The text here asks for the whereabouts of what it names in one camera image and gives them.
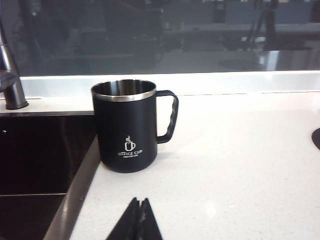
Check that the black steel-rimmed office mug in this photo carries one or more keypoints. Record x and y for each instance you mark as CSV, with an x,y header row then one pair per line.
x,y
120,120

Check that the black round flat pad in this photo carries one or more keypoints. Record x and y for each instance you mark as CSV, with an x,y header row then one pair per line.
x,y
316,140

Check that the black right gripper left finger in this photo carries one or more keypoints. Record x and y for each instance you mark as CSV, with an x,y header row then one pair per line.
x,y
127,225

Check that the white raised counter ledge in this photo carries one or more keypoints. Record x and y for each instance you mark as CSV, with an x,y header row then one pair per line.
x,y
225,82

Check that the black sink basin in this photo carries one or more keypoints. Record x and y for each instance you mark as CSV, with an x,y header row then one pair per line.
x,y
37,150

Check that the stainless steel faucet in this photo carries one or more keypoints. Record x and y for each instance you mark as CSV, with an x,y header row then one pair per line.
x,y
16,98

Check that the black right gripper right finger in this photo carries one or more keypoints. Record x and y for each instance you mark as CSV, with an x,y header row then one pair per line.
x,y
148,225

